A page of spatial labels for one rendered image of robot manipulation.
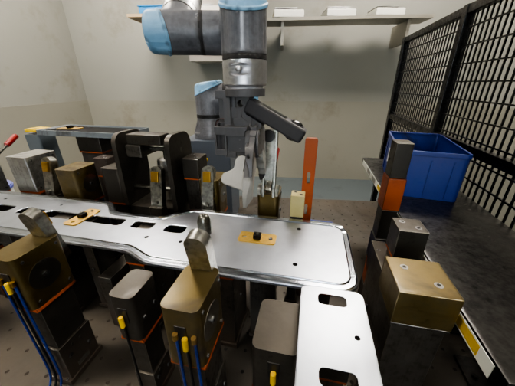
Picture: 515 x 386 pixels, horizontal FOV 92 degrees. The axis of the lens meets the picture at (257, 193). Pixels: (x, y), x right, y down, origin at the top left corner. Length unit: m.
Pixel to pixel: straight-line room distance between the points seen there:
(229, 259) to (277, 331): 0.17
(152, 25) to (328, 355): 0.59
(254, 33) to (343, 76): 3.30
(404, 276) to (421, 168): 0.41
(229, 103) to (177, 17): 0.18
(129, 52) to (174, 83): 0.69
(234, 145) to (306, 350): 0.34
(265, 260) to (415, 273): 0.25
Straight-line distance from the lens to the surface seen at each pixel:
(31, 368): 0.90
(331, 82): 3.69
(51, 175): 1.02
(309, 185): 0.65
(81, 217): 0.78
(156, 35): 0.56
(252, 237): 0.57
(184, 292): 0.40
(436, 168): 0.80
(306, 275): 0.48
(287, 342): 0.42
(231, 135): 0.46
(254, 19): 0.45
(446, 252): 0.60
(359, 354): 0.40
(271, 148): 0.64
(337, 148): 3.81
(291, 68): 3.64
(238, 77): 0.44
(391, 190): 0.67
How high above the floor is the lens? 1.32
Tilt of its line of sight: 24 degrees down
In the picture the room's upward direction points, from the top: straight up
